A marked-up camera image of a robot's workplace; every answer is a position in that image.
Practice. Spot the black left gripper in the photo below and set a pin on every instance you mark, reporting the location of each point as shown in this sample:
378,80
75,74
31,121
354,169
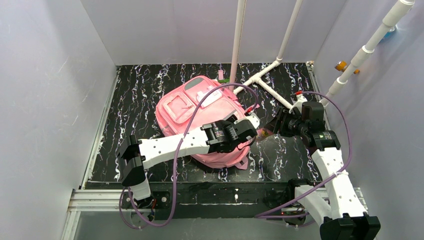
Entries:
243,133

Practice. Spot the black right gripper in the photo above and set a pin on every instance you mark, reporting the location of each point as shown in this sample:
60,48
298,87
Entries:
284,122

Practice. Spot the yellow green patterned pencil case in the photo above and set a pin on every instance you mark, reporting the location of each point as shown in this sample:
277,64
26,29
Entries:
263,133

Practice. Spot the pink student backpack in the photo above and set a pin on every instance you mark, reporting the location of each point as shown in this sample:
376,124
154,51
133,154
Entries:
201,101

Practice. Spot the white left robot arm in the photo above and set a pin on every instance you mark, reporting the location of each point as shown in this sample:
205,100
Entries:
219,138

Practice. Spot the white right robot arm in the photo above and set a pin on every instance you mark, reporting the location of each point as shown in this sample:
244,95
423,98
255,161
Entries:
333,203

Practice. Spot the green white pipe fitting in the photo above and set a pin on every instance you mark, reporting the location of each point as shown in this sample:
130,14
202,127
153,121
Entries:
223,81

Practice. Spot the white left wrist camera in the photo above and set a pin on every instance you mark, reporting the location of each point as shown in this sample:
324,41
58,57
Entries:
253,118

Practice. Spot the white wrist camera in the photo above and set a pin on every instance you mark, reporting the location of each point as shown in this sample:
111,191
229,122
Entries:
297,106
253,118

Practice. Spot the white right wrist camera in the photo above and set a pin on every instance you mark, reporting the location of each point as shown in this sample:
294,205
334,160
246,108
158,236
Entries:
297,106

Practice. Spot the orange yellow wall knob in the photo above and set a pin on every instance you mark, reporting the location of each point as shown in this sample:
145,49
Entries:
341,66

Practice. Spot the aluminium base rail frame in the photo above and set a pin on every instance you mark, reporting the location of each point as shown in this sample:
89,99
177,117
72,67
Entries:
138,90

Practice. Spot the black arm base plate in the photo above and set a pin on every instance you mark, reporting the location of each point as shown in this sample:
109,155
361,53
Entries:
214,200

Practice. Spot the white PVC pipe frame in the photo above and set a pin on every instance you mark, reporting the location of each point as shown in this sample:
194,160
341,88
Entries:
306,33

